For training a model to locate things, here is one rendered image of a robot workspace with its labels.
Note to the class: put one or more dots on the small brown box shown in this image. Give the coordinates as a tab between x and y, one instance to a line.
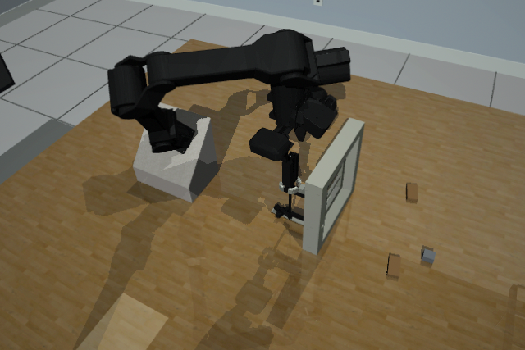
412	192

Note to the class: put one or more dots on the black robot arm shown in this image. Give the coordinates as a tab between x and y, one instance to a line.
285	59

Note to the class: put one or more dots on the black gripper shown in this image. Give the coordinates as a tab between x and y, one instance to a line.
275	144

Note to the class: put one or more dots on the tan rectangular block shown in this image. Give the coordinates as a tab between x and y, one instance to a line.
394	265

